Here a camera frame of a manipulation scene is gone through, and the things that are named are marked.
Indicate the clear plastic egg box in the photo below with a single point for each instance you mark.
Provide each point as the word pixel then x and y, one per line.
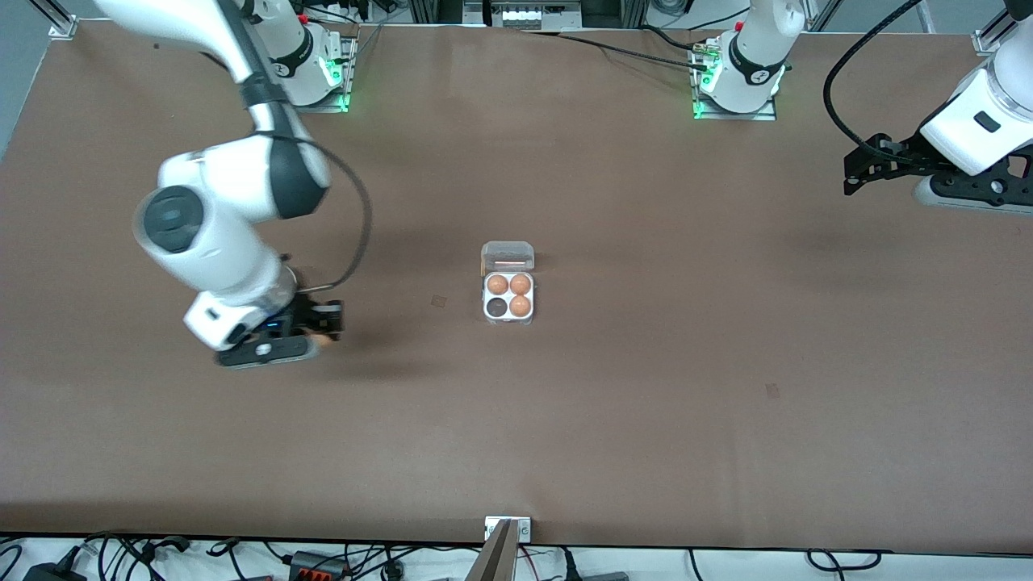
pixel 508 258

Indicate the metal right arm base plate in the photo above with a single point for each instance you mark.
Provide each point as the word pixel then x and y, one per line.
pixel 335 107

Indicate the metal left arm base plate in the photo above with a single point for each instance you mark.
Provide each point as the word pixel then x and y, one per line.
pixel 730 116

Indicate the metal table edge bracket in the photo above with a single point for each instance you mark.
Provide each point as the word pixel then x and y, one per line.
pixel 523 528

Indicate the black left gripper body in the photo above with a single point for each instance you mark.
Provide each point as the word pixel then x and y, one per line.
pixel 905 156

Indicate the white power strip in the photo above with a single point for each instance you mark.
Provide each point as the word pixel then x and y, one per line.
pixel 524 14

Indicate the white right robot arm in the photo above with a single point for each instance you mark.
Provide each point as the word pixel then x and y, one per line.
pixel 218 242

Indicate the black power adapter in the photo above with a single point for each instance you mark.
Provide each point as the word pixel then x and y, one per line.
pixel 52 573

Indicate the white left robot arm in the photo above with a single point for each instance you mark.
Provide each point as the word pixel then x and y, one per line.
pixel 750 73

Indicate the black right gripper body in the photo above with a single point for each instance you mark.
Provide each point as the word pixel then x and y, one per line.
pixel 307 315

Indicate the brown camera mount strut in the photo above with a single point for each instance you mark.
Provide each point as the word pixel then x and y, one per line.
pixel 494 561

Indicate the brown egg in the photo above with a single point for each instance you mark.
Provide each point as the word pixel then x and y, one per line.
pixel 498 284
pixel 520 305
pixel 323 340
pixel 520 284

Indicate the black box orange plugs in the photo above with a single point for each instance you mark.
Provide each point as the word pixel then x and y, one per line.
pixel 315 569

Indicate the aluminium frame corner profile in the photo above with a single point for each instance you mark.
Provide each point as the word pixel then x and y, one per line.
pixel 989 40
pixel 60 24

